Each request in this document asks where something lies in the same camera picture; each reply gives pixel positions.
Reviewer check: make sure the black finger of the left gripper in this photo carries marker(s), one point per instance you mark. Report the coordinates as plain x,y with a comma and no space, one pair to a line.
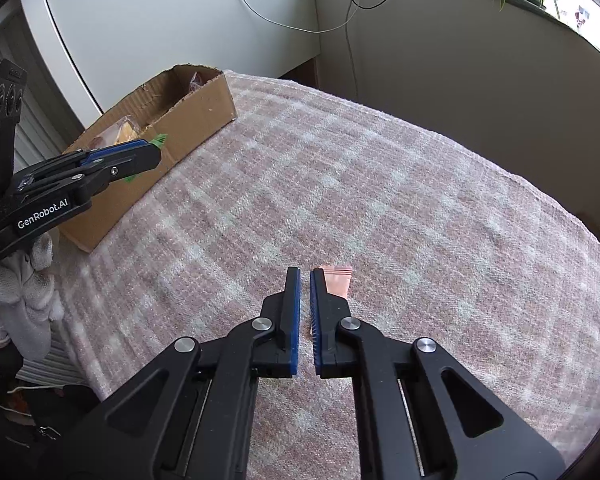
118,162

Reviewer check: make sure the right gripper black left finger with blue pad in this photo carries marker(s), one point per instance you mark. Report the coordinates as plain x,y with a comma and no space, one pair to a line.
188,413

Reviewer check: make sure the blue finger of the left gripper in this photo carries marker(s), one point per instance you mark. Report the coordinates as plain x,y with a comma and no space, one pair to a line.
113,149

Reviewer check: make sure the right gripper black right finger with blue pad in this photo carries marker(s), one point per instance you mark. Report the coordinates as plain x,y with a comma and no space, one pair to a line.
420,414

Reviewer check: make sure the packaged white bread slice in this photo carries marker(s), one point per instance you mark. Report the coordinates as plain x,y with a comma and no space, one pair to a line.
123,130

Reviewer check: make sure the green candy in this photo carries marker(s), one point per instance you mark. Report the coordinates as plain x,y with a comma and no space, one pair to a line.
146,158

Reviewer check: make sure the pink candy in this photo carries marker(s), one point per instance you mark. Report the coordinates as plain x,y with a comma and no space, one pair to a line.
337,279

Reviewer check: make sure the dark snack red-edged clear bag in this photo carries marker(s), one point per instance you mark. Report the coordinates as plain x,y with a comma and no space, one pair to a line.
198,80

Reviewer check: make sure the brown cardboard box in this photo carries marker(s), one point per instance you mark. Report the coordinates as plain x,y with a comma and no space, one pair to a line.
160,105

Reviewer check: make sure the white slatted radiator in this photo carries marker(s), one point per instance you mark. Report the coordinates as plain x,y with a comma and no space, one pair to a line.
47,123

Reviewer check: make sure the white cloth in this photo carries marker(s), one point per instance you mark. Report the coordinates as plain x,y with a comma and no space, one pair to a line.
29,300

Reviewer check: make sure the white cabinet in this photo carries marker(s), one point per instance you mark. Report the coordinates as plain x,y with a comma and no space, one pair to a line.
98,51

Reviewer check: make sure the pink checked tablecloth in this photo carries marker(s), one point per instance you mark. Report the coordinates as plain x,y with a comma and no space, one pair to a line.
441,243

